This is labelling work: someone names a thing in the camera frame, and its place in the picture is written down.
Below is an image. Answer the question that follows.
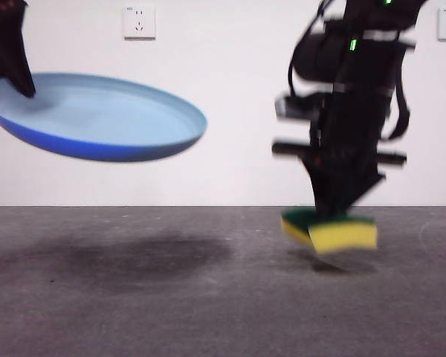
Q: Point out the light blue round plate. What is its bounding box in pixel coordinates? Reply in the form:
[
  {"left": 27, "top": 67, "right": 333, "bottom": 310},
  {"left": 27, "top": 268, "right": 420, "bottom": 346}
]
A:
[{"left": 0, "top": 72, "right": 208, "bottom": 163}]

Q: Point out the thin black cable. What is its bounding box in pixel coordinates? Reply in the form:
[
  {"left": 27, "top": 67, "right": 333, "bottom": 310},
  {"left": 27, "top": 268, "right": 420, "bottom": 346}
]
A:
[{"left": 286, "top": 0, "right": 334, "bottom": 98}]

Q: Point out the yellow sponge with green scourer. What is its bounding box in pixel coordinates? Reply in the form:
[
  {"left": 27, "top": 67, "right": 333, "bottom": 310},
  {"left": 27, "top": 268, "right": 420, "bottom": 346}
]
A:
[{"left": 280, "top": 208, "right": 378, "bottom": 255}]

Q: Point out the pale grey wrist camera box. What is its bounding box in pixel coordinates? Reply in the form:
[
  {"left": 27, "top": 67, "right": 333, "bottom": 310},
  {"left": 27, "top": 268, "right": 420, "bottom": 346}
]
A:
[{"left": 274, "top": 94, "right": 323, "bottom": 120}]

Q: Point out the black looped cable strap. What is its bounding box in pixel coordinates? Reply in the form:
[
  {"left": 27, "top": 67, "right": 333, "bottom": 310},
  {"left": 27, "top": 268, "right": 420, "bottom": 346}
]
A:
[{"left": 379, "top": 83, "right": 412, "bottom": 141}]

